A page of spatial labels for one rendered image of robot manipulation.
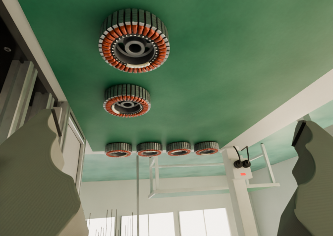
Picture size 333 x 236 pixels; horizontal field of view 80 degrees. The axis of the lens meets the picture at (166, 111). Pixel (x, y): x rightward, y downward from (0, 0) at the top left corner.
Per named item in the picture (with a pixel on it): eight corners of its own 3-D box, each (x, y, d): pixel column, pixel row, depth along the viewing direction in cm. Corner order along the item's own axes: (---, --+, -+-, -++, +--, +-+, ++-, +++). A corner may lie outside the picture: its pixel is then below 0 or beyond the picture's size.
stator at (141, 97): (144, 79, 44) (144, 93, 43) (153, 103, 54) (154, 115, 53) (95, 86, 45) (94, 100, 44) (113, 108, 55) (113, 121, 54)
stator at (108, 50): (88, 9, 29) (85, 28, 27) (166, 2, 29) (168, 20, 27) (111, 62, 39) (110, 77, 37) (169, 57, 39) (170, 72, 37)
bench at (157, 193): (152, 144, 325) (154, 193, 291) (266, 142, 366) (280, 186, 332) (146, 158, 403) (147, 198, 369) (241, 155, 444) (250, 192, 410)
